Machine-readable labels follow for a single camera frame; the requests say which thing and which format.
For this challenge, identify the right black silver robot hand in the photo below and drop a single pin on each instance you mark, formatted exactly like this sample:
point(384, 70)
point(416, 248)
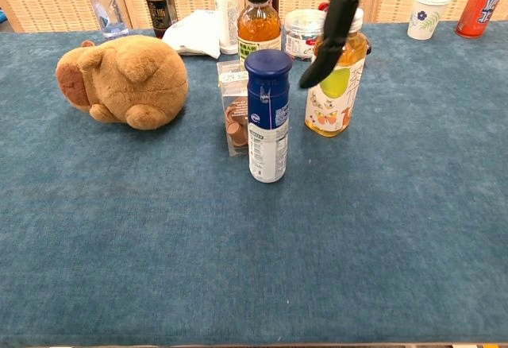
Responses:
point(341, 6)

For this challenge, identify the brown tea bottle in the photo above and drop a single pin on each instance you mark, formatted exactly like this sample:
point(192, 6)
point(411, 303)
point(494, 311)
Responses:
point(258, 26)

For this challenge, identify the tea bottle white cap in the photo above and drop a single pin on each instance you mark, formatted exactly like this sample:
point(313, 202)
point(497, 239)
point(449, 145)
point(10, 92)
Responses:
point(337, 101)

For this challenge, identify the white bottle blue cap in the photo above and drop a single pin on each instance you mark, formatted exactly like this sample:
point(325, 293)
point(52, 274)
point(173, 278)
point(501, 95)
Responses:
point(268, 125)

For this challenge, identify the brown capybara plush toy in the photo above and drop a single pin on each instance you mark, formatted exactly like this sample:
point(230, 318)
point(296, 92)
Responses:
point(131, 82)

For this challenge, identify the red can bottle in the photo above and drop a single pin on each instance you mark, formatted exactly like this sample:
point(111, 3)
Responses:
point(482, 6)

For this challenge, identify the clear box of brown capsules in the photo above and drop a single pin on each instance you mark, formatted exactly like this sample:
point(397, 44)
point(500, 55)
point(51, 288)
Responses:
point(234, 117)

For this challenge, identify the dark drink bottle black label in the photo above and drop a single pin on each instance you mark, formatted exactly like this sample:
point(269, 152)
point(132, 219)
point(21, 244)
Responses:
point(158, 6)

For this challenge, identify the clear tub of colourful clips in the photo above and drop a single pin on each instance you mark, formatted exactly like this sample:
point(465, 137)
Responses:
point(301, 34)

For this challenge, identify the white paper cup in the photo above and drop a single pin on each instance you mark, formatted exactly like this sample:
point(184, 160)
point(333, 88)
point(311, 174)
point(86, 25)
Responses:
point(426, 18)

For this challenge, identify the white pill bottle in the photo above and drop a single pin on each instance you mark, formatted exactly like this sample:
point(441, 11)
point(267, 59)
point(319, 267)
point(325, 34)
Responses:
point(226, 18)

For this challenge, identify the white plastic bag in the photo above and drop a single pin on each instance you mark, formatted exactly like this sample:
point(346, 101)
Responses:
point(194, 34)

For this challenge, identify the clear empty plastic bottle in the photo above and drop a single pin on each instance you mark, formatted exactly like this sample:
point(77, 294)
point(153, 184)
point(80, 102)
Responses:
point(109, 14)

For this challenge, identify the blue table cloth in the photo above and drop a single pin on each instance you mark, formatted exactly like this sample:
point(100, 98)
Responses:
point(158, 225)

